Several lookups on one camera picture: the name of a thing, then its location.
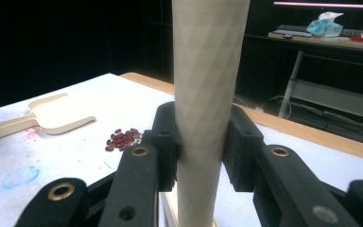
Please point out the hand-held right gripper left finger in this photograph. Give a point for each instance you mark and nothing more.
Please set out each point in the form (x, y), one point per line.
(165, 135)

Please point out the blue tissue pack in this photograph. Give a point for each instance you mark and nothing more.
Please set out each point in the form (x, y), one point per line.
(325, 26)

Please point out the small red object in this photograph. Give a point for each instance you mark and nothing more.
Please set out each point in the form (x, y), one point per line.
(359, 38)

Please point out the dark keyboard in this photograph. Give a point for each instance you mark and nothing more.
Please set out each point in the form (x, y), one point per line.
(291, 31)

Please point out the pile of red beans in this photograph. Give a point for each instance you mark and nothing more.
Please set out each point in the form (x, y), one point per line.
(123, 140)

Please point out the wooden desk with white legs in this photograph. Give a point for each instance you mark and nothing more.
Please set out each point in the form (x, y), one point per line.
(337, 94)

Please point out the beige dustpan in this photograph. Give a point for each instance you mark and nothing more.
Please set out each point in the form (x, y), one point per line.
(61, 115)

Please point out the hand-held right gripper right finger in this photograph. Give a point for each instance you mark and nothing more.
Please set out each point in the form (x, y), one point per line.
(241, 142)

